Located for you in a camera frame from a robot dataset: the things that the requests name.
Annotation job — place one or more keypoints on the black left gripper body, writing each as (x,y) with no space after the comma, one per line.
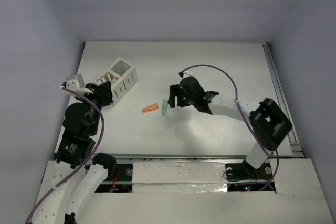
(104,92)

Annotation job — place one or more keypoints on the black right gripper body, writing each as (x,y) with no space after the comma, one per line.
(176,89)

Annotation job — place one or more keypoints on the yellow capped white marker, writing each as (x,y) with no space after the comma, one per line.
(109,77)

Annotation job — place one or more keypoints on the green translucent correction tape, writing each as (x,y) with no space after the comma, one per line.
(165,106)

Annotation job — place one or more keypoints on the orange translucent correction tape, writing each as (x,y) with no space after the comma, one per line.
(150,108)

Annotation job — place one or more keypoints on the pink capped white marker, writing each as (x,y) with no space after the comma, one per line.
(99,81)

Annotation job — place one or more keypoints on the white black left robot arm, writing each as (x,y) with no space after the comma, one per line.
(78,170)

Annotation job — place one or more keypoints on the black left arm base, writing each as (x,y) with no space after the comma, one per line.
(120,183)

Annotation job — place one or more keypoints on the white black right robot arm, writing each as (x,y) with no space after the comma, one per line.
(267,122)

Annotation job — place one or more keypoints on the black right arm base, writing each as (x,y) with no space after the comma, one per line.
(241,178)

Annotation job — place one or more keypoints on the white slotted organizer box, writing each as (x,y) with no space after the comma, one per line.
(127,75)

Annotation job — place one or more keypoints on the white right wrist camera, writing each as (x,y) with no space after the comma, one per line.
(184,74)

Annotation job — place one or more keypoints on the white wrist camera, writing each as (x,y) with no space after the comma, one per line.
(75,85)
(184,74)

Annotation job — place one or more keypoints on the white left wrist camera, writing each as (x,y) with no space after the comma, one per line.
(75,85)

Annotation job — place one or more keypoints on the aluminium rail front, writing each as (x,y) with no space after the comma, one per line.
(174,157)

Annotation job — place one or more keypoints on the aluminium rail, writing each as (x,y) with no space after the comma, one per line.
(293,138)
(174,157)

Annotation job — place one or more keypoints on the aluminium rail right side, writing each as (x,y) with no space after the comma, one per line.
(293,138)

